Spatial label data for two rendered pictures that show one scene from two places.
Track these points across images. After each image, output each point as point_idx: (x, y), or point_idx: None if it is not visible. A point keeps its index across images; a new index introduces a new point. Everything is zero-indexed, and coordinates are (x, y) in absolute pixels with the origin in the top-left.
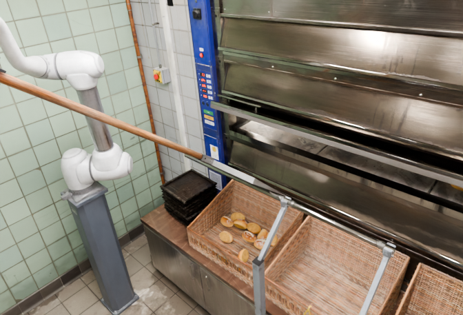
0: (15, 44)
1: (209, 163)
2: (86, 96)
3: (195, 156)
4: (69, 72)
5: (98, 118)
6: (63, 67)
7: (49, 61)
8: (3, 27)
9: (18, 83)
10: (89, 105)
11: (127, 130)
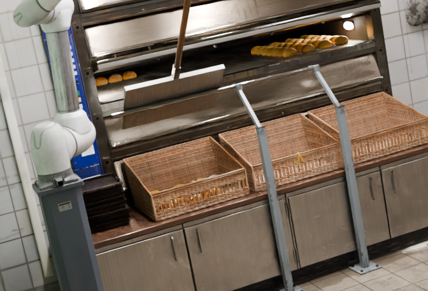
0: None
1: (179, 76)
2: (67, 37)
3: (180, 62)
4: (62, 7)
5: None
6: (58, 3)
7: None
8: None
9: None
10: (69, 49)
11: (189, 8)
